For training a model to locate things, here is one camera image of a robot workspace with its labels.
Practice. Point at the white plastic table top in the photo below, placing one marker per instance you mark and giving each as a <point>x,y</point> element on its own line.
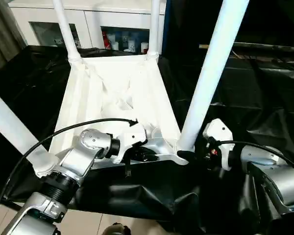
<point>88,98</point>

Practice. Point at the white plastic table leg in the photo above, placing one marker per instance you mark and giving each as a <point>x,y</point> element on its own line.
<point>66,31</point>
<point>154,29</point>
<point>210,73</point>
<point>9,122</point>

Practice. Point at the black work mat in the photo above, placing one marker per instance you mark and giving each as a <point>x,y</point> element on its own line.
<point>247,98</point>

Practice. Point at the small tan label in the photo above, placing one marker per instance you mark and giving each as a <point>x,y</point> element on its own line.
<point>203,46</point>

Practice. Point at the white glass-door cabinet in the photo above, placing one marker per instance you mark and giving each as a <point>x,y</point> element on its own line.
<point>95,19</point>

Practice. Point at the large black case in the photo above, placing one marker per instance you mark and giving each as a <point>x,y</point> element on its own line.
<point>272,19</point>

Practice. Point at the grey curtain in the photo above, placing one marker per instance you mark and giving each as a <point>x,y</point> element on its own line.
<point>5,31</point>

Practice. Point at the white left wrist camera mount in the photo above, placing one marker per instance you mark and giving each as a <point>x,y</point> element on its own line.
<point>134,134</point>

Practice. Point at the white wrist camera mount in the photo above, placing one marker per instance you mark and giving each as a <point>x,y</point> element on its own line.
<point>134,134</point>
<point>218,128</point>

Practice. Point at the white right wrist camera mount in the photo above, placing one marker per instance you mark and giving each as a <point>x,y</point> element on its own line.
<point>218,128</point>

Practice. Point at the black metal frame bar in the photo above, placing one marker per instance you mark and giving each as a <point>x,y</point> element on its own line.
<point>12,204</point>

